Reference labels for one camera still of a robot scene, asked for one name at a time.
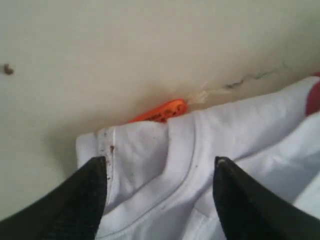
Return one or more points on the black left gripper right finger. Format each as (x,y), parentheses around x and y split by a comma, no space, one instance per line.
(249,211)

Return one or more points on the orange garment tag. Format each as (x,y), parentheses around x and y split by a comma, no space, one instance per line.
(162,113)

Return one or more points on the white t-shirt red lettering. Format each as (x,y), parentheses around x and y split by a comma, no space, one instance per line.
(160,174)

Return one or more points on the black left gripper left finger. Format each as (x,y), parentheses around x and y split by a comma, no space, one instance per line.
(72,211)

